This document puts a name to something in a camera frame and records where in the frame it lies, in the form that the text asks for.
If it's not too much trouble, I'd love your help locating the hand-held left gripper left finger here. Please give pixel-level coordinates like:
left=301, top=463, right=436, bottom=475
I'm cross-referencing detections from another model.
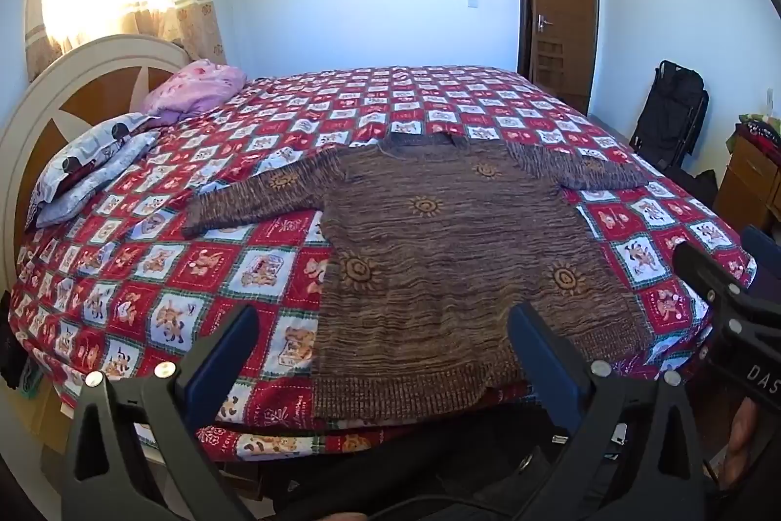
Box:
left=61, top=305, right=262, bottom=521

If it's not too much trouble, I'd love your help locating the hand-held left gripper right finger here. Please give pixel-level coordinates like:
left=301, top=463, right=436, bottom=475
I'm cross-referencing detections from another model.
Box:
left=508, top=301, right=719, bottom=521

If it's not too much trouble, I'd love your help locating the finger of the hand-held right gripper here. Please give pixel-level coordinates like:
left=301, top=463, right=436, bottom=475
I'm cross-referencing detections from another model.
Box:
left=674, top=241, right=750, bottom=310
left=740, top=226, right=781, bottom=279

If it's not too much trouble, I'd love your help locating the brown knitted sweater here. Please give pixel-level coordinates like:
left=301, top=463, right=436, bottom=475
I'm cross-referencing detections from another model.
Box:
left=182, top=130, right=653, bottom=427

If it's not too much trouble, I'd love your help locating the pile of colourful clothes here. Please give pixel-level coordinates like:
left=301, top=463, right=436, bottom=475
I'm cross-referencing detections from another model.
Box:
left=729, top=111, right=781, bottom=163

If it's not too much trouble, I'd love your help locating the person's right hand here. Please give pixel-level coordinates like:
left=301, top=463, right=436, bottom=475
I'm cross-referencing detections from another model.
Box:
left=728, top=397, right=773, bottom=493

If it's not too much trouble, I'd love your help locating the wooden cabinet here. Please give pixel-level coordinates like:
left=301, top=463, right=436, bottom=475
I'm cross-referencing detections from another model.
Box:
left=713, top=133, right=781, bottom=236

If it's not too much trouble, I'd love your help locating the dark bag on floor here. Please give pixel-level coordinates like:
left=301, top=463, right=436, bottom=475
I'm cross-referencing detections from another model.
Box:
left=676, top=169, right=719, bottom=206

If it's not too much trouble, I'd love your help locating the red checked printed bedsheet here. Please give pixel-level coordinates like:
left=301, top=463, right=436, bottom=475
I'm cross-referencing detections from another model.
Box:
left=9, top=65, right=758, bottom=464

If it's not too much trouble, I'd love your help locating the person's dark clothed body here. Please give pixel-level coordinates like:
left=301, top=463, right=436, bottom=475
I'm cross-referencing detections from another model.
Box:
left=256, top=414, right=553, bottom=521

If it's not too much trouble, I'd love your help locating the black folded stroller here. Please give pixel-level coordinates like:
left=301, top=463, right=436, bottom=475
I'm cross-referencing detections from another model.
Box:
left=628, top=60, right=710, bottom=171

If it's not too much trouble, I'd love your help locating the black cloth beside bed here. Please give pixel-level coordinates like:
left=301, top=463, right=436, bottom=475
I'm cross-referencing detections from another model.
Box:
left=0, top=289, right=39, bottom=391

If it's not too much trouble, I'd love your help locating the grey patterned pillow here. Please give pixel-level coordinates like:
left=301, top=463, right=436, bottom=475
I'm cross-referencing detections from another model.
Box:
left=27, top=112, right=163, bottom=205

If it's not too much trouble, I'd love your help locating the pink crumpled blanket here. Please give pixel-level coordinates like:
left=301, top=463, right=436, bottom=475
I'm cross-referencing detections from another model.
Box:
left=142, top=59, right=248, bottom=125

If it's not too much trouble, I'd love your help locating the brown wooden door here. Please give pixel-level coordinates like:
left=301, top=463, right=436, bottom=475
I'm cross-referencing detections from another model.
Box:
left=515, top=0, right=600, bottom=117

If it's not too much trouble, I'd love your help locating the white and wooden headboard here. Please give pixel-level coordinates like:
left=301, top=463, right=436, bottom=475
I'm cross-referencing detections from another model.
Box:
left=0, top=34, right=191, bottom=291

